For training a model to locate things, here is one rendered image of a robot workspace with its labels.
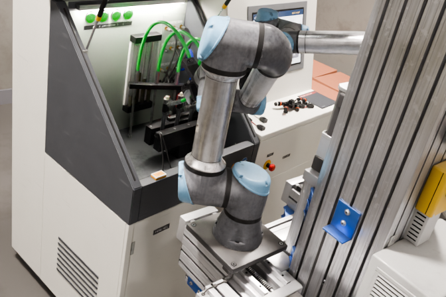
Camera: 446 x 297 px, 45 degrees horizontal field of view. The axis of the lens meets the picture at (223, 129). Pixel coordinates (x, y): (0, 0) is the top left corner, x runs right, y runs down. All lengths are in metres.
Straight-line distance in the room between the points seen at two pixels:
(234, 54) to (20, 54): 1.26
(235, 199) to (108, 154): 0.64
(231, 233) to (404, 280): 0.49
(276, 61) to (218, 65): 0.14
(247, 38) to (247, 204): 0.47
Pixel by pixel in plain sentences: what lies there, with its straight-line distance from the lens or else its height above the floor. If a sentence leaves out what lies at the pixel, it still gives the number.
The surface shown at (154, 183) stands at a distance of 1.96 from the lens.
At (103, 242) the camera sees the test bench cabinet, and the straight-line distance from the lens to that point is 2.19.
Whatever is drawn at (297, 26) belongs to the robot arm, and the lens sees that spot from 1.90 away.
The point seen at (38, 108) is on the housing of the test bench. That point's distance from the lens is 2.34.
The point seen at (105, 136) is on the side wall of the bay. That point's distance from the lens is 1.96.
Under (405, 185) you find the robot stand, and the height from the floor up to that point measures 1.42.
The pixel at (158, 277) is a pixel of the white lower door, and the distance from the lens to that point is 2.34.
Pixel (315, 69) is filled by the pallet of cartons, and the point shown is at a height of 0.48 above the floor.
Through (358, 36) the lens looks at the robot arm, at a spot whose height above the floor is 1.61.
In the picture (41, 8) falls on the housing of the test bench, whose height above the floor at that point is 1.39.
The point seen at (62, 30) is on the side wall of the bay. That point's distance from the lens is 2.07.
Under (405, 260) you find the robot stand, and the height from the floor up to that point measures 1.23.
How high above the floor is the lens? 2.04
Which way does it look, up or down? 27 degrees down
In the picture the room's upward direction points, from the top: 12 degrees clockwise
